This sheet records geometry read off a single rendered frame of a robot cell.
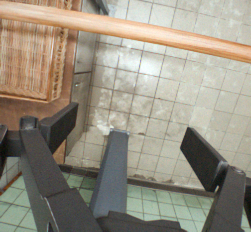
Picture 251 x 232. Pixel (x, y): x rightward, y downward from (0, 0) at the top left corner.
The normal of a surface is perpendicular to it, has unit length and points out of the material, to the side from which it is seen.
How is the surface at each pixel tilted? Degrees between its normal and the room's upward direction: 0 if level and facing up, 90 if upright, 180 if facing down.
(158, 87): 0
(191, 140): 88
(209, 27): 0
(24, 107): 0
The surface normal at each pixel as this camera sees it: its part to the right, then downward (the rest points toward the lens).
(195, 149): -0.98, -0.22
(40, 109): -0.03, 0.25
